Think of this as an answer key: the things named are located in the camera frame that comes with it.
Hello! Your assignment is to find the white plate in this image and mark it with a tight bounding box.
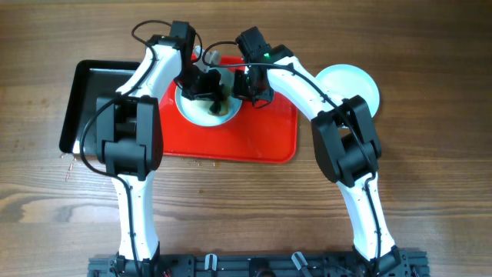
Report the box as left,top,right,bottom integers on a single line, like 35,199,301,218
175,68,242,127
315,64,381,118

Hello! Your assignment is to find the green yellow sponge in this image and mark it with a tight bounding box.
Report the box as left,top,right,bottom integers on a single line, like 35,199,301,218
208,91,231,116

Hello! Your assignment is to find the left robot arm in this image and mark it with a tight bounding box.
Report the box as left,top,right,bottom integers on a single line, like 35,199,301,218
89,21,225,276

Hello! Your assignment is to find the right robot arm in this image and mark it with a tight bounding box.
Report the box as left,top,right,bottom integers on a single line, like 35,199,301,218
232,27,399,276

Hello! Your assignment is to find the red plastic tray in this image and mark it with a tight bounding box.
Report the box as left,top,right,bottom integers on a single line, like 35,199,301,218
157,55,299,165

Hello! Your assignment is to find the black rectangular tray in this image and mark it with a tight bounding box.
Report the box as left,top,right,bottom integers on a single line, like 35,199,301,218
59,60,140,155

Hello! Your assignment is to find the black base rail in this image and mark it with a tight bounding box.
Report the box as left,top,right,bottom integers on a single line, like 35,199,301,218
87,249,430,277

